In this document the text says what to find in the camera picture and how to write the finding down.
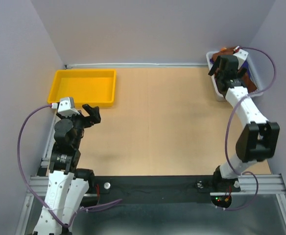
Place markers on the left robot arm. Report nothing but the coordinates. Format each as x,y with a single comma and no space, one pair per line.
66,183

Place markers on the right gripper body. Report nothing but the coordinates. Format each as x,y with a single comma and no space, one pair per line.
218,77

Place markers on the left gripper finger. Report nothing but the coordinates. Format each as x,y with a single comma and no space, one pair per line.
92,111
95,119

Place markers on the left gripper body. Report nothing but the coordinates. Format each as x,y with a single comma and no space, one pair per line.
81,122

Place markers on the white plastic basket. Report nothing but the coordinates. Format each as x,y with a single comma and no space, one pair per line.
254,76

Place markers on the brown towel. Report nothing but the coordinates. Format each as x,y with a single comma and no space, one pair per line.
228,51

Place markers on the yellow plastic tray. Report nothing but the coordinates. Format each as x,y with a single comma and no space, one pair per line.
95,87

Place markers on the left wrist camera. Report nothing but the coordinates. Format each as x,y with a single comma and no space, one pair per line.
66,107

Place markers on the aluminium frame rail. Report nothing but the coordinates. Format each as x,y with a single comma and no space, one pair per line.
268,184

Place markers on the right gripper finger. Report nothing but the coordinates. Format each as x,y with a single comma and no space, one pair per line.
215,66
241,73

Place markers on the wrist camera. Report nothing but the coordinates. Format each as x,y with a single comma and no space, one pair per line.
66,107
241,56

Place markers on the purple towel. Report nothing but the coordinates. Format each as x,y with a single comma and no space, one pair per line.
245,65

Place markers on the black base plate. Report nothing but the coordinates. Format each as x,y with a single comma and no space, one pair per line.
157,189

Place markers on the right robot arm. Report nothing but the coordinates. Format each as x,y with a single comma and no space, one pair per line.
259,136

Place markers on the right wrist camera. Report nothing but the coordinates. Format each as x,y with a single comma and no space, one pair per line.
241,56

